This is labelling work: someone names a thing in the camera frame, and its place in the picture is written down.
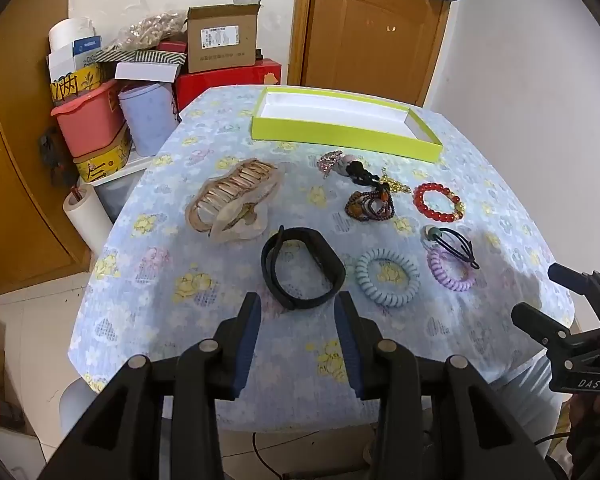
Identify dark brown bead bracelet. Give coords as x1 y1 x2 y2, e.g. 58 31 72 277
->
345 185 396 222

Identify green striped flat box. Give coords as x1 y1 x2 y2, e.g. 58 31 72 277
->
96 50 187 67

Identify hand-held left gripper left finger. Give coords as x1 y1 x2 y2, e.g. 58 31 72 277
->
37 292 262 480

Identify beige translucent hair claw clip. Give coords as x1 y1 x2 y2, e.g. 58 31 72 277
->
185 158 286 245

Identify rhinestone hair clip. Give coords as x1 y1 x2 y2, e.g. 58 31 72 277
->
317 150 348 178

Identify gold chain bracelet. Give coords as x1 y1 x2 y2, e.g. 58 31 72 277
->
380 169 412 195

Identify small white paper roll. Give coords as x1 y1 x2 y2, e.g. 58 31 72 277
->
62 184 115 256

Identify yellow patterned carton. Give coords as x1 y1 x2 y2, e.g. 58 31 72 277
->
50 62 105 106

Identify red gift box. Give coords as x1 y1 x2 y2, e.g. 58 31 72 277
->
174 58 282 113

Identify blue and white carton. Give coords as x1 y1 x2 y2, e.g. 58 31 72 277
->
48 35 103 78

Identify black bow hair tie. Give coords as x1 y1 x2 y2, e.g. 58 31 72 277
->
337 155 383 186

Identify purple spiral hair tie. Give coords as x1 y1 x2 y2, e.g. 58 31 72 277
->
426 247 477 292

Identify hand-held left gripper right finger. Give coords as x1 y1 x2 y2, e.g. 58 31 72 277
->
333 291 561 480

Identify light blue spiral hair tie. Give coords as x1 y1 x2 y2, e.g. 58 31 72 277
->
355 246 421 308

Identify large white paper roll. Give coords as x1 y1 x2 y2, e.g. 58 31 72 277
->
48 17 97 53

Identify pink plastic bin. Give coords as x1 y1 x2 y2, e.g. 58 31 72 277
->
51 79 127 158

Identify lime green tray box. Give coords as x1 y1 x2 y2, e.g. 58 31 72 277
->
251 86 443 163

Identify wooden door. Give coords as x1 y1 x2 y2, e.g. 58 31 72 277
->
300 0 453 108

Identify black hair tie green bead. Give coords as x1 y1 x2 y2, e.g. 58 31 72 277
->
422 225 481 270

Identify blue floral tablecloth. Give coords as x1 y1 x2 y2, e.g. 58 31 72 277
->
67 85 576 433

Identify yellow box black characters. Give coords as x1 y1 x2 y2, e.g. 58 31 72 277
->
73 125 133 183

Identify white flat box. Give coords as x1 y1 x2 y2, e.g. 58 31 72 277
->
114 61 178 83

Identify clear bag of nuts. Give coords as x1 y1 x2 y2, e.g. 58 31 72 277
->
111 10 188 53

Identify black wristband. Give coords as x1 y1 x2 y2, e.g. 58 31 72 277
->
261 226 346 311

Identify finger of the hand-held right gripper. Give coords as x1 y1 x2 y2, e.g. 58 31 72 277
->
511 302 600 356
548 262 600 326

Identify white plastic drawer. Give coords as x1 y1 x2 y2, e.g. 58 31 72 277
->
92 155 156 223

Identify red bead bracelet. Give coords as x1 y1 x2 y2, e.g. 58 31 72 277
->
413 181 465 223

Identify brown cardboard box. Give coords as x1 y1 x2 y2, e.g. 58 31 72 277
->
186 4 262 74

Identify wooden wardrobe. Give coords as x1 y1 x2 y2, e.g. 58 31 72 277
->
0 0 103 296

